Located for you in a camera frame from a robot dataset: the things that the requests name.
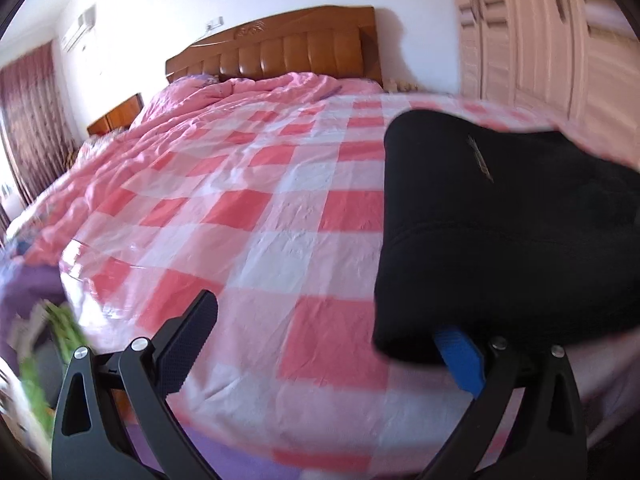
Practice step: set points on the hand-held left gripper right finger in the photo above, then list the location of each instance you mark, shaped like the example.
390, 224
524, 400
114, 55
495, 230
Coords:
462, 360

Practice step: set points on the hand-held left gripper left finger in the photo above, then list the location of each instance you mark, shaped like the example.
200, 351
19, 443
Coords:
185, 342

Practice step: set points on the black pants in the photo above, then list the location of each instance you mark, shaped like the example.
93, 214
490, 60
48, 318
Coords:
500, 240

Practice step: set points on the green cloth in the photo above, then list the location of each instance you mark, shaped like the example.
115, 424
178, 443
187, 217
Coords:
60, 340

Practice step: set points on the pink checkered bedsheet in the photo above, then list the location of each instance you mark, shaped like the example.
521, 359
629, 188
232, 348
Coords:
250, 210

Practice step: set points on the purple cloth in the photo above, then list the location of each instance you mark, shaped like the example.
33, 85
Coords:
30, 290

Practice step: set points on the wooden nightstand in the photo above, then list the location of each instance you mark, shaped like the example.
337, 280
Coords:
117, 115

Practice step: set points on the pink quilt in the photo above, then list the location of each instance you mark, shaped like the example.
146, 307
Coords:
210, 105

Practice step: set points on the dark red patterned curtain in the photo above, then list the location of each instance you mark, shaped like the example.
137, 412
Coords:
30, 130

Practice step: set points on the purple floral pillow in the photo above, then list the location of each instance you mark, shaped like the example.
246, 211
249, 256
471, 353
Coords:
197, 79

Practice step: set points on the wooden bed headboard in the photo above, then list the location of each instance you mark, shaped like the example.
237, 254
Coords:
280, 45

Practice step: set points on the pink wooden wardrobe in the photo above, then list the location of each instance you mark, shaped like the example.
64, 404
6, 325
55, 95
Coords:
550, 45

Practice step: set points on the white air conditioner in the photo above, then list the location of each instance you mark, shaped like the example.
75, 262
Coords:
79, 27

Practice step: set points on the wall socket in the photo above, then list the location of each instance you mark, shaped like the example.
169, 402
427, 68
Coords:
215, 23

